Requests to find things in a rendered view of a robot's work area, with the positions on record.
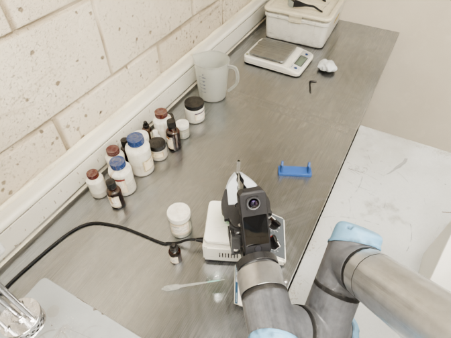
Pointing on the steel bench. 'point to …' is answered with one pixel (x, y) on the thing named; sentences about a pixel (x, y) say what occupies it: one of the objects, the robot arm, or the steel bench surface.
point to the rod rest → (294, 170)
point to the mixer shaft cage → (20, 316)
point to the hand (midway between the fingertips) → (238, 175)
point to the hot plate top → (215, 225)
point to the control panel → (278, 238)
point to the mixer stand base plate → (72, 315)
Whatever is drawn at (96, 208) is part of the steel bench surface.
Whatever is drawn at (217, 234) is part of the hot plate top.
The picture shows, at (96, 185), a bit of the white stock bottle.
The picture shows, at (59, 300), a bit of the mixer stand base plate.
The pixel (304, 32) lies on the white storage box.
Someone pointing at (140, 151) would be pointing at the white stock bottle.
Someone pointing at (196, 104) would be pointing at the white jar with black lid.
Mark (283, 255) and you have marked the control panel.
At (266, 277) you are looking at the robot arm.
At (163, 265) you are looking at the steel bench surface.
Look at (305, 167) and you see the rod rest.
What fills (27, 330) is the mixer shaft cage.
